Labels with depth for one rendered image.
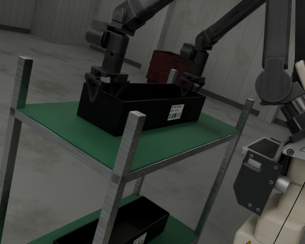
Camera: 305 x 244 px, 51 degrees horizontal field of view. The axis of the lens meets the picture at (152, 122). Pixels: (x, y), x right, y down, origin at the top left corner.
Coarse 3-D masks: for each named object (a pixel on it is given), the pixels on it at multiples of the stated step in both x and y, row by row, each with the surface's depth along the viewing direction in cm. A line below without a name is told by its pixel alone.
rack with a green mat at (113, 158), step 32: (32, 128) 90; (64, 128) 90; (96, 128) 97; (128, 128) 71; (160, 128) 115; (192, 128) 127; (224, 128) 142; (96, 160) 78; (128, 160) 74; (160, 160) 89; (224, 160) 152; (0, 192) 103; (0, 224) 107
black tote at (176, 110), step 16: (112, 96) 94; (128, 96) 121; (144, 96) 130; (160, 96) 141; (176, 96) 146; (192, 96) 142; (80, 112) 102; (96, 112) 98; (112, 112) 94; (128, 112) 95; (144, 112) 103; (160, 112) 111; (176, 112) 121; (192, 112) 134; (112, 128) 95; (144, 128) 107
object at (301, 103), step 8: (304, 96) 69; (288, 104) 71; (296, 104) 70; (304, 104) 69; (288, 112) 71; (296, 112) 70; (304, 112) 68; (288, 120) 71; (296, 120) 69; (304, 120) 68; (288, 128) 73; (296, 128) 70; (304, 128) 69; (296, 136) 68; (304, 136) 67
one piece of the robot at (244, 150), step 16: (256, 144) 98; (272, 144) 104; (256, 160) 88; (272, 160) 87; (240, 176) 91; (256, 176) 88; (272, 176) 86; (240, 192) 91; (256, 192) 88; (256, 208) 89
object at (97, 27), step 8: (120, 8) 86; (120, 16) 86; (96, 24) 92; (104, 24) 91; (112, 24) 87; (120, 24) 87; (88, 32) 92; (96, 32) 91; (104, 32) 91; (128, 32) 91; (88, 40) 93; (96, 40) 91; (104, 48) 94
